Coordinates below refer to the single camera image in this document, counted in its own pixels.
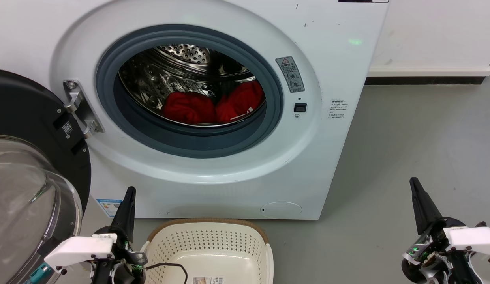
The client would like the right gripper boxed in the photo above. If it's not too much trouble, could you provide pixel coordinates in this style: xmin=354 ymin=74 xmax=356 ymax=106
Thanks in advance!
xmin=404 ymin=177 xmax=468 ymax=265

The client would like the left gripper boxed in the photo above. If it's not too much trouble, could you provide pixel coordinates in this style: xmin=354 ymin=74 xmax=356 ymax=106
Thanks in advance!
xmin=92 ymin=187 xmax=148 ymax=269

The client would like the red cloth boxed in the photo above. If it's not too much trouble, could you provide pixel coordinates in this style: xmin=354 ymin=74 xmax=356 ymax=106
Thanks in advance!
xmin=162 ymin=80 xmax=265 ymax=125

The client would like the cream perforated laundry basket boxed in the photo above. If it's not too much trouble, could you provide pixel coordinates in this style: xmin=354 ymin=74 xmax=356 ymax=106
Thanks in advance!
xmin=140 ymin=218 xmax=274 ymax=284

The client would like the stainless steel washing machine drum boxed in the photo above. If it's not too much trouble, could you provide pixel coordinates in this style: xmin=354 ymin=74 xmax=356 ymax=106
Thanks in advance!
xmin=118 ymin=43 xmax=266 ymax=127

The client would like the dark washer door with glass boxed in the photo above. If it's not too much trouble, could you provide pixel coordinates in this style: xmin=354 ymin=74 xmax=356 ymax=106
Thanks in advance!
xmin=0 ymin=68 xmax=92 ymax=284

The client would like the blue energy label sticker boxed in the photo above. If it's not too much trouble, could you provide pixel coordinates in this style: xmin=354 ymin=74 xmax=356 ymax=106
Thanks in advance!
xmin=96 ymin=198 xmax=123 ymax=218

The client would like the grey rubber door seal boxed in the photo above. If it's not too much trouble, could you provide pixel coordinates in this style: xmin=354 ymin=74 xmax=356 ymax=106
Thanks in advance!
xmin=96 ymin=24 xmax=284 ymax=159

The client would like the teal connector piece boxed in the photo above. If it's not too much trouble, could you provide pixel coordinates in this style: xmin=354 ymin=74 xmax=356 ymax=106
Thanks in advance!
xmin=26 ymin=262 xmax=52 ymax=284

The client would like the white front-load washing machine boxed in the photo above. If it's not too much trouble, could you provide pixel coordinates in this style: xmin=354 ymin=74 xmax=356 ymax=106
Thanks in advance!
xmin=0 ymin=0 xmax=390 ymax=220

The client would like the metal door hinge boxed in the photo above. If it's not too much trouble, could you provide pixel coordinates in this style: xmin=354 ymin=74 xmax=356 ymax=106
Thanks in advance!
xmin=63 ymin=80 xmax=104 ymax=138

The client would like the black baseboard strip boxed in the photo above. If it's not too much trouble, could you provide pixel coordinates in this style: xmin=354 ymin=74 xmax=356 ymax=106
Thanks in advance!
xmin=365 ymin=76 xmax=487 ymax=85

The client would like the white text sticker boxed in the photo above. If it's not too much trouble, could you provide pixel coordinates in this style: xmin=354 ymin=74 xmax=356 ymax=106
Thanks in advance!
xmin=329 ymin=99 xmax=348 ymax=120

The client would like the round white filter cover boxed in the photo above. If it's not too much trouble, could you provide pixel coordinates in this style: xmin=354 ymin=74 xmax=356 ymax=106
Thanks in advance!
xmin=260 ymin=202 xmax=303 ymax=219

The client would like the grey warning sticker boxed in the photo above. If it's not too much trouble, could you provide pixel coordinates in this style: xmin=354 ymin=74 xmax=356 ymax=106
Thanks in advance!
xmin=275 ymin=56 xmax=305 ymax=93

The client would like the thin black cable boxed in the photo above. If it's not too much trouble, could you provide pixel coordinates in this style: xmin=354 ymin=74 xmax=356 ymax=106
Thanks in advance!
xmin=144 ymin=262 xmax=189 ymax=284

